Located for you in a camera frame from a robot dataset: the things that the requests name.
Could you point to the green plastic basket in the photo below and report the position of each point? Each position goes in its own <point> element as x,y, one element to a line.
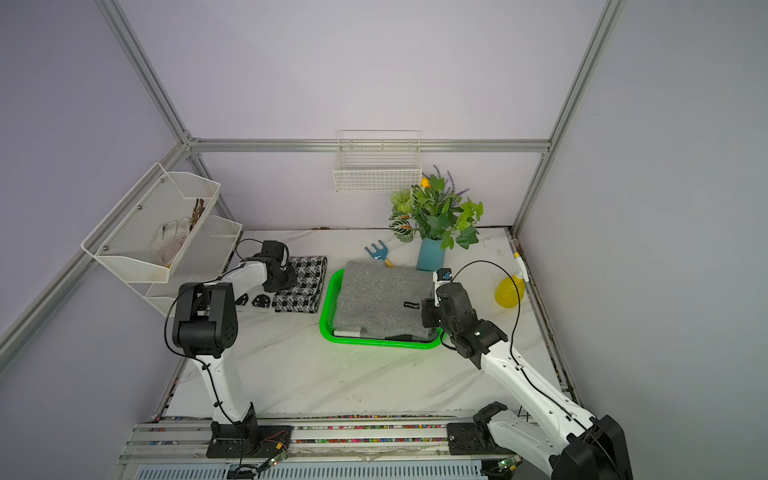
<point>327,329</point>

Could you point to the dried twigs in shelf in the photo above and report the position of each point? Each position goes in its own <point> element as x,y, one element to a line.
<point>197,212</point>

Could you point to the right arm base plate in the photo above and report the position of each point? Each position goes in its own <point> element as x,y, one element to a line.
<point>471,439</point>

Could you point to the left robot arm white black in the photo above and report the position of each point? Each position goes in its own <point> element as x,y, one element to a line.
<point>205,324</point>

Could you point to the clear glove in shelf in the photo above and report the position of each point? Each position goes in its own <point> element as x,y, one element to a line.
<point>168,241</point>

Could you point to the artificial plant teal vase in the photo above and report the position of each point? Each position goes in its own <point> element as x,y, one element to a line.
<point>438,214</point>

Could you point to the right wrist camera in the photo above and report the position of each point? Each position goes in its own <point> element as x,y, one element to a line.
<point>442,276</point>

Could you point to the blue hand rake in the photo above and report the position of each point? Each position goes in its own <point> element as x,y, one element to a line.
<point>379,251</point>

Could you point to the aluminium front rail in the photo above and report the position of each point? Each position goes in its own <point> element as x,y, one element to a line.
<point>367,438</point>

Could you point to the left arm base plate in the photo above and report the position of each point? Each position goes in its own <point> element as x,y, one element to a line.
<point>230,442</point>

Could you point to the grey scarf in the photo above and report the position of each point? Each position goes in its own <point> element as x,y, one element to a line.
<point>384,300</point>

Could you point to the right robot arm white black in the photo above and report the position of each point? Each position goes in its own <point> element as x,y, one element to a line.
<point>567,441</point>

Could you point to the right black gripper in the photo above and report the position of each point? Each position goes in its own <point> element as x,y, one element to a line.
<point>429,312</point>

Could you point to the white scarf black circles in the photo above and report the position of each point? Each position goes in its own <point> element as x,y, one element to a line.
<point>261,300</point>

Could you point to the white mesh two-tier shelf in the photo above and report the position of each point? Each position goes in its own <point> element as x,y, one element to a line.
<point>121,241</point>

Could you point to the white wire wall basket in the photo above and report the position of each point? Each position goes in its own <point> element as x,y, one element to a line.
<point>377,161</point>

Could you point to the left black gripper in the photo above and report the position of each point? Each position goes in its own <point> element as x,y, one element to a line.
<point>292,280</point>

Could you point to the houndstooth scarf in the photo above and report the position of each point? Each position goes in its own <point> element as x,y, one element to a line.
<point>305,295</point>

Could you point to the yellow spray bottle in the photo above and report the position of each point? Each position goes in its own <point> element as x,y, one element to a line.
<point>511,290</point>

